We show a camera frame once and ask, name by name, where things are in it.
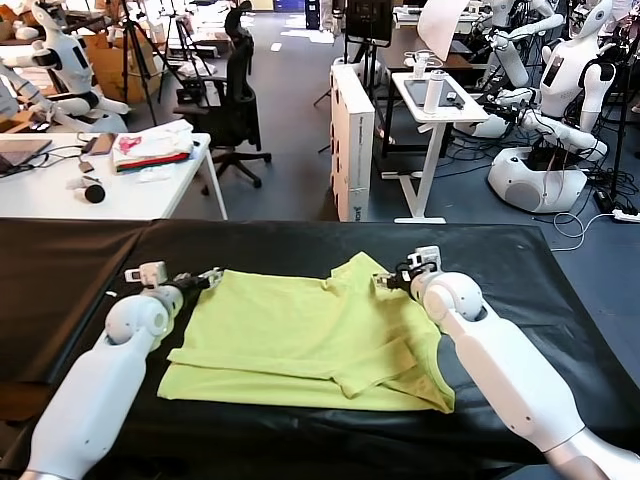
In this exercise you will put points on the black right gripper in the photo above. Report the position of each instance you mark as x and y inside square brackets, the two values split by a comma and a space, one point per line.
[406, 282]

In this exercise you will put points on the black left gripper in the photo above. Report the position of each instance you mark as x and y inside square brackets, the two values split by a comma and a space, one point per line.
[187, 290]

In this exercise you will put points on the yellow-green t-shirt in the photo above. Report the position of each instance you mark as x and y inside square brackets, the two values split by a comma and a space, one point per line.
[300, 330]

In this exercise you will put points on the white humanoid robot raised arm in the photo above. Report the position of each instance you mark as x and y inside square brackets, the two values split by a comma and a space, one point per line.
[511, 60]

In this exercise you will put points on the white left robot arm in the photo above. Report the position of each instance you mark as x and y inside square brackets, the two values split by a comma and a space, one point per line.
[100, 390]

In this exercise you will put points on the stack of folded clothes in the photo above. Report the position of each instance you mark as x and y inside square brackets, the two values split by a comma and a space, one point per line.
[150, 147]

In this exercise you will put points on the tall white cardboard box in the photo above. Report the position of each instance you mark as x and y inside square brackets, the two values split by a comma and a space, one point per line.
[350, 150]

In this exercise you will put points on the white standing desk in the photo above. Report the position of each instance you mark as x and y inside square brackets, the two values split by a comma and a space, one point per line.
[425, 150]

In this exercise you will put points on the black round speaker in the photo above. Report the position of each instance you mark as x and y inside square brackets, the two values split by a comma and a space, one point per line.
[93, 194]

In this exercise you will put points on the dark brown table mat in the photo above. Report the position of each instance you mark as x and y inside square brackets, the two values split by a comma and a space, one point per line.
[50, 280]

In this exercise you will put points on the black office chair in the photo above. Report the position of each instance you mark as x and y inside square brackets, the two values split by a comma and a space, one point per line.
[240, 110]

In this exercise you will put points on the brown phone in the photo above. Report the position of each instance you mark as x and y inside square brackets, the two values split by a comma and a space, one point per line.
[103, 144]

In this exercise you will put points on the white work table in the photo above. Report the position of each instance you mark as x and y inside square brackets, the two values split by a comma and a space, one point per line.
[45, 200]

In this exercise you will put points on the dark tablet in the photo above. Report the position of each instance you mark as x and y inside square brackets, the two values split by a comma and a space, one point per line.
[416, 92]

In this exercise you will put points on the white water bottle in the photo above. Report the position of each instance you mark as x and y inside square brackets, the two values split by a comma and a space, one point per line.
[432, 95]

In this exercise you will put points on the white drone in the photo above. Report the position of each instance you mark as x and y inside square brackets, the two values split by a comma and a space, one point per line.
[421, 61]

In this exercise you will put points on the brown cardboard box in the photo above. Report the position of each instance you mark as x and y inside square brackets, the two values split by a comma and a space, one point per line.
[107, 75]

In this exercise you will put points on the grey laptop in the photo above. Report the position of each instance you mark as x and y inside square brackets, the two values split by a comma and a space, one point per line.
[20, 151]

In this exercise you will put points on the dark wooden desk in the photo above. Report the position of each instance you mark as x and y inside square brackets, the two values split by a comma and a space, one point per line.
[457, 61]

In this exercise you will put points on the tall black tripod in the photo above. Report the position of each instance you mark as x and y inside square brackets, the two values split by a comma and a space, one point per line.
[124, 50]

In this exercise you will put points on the white power strip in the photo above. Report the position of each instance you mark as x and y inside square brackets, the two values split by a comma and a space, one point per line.
[626, 215]

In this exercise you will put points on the white humanoid robot black waist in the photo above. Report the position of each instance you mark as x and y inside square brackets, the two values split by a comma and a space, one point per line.
[70, 65]

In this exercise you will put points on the white curved board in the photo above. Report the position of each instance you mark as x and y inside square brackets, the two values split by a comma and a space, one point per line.
[441, 30]

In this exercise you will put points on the short black tripod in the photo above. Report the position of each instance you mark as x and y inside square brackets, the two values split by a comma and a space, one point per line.
[176, 22]

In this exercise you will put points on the black monitor on stand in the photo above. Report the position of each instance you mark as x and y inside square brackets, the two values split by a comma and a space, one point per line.
[368, 20]

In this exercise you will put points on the white humanoid robot on base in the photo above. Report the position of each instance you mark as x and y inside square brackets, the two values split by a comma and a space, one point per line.
[562, 85]

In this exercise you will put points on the black pole stand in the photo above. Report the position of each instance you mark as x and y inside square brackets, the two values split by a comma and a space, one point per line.
[620, 125]

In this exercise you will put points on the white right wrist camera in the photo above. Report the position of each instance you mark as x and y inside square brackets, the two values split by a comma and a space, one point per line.
[425, 257]

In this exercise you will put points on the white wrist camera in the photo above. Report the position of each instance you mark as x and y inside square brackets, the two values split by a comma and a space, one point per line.
[425, 257]
[150, 274]

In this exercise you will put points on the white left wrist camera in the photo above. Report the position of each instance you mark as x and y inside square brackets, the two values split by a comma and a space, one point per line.
[150, 274]

